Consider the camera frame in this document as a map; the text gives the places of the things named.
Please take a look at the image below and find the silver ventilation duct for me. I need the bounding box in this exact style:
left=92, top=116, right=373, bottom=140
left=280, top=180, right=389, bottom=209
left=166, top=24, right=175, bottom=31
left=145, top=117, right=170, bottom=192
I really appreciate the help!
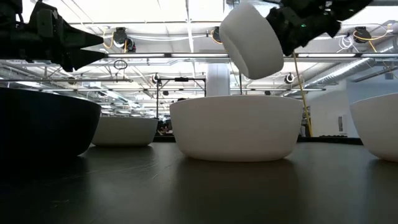
left=304, top=40, right=398, bottom=91

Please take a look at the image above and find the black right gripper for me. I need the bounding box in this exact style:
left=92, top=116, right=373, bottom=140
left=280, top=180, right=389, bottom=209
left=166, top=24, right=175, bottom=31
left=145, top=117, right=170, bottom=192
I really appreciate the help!
left=266, top=0, right=373, bottom=57

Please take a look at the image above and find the round building pillar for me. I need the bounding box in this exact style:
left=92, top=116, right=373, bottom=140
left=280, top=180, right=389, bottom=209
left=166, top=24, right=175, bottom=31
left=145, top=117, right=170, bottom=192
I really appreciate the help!
left=206, top=63, right=231, bottom=97

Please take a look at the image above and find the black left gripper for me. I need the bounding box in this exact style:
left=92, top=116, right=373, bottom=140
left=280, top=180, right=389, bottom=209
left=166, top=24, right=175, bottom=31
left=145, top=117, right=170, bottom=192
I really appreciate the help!
left=0, top=0, right=106, bottom=72

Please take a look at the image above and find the black metal stand frame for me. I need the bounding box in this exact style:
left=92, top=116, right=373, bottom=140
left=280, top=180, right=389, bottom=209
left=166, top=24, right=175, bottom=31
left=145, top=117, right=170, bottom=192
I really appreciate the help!
left=156, top=77, right=207, bottom=119

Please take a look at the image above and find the black bowl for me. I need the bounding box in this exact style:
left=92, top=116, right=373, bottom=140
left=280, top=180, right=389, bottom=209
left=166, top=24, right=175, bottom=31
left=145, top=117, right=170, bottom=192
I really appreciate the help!
left=0, top=86, right=103, bottom=160

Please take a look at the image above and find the ceiling light strip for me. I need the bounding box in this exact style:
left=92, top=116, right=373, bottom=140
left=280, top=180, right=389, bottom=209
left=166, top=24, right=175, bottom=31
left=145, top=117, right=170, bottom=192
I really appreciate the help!
left=297, top=52, right=398, bottom=58

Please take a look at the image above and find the yellow hanging cable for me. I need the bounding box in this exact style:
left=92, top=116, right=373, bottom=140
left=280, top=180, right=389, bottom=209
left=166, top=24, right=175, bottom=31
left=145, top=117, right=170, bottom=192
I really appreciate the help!
left=292, top=51, right=313, bottom=138

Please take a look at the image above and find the hanging black cable loop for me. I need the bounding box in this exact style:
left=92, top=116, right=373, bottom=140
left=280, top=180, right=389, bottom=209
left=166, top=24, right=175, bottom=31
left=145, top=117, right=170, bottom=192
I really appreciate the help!
left=113, top=58, right=129, bottom=71

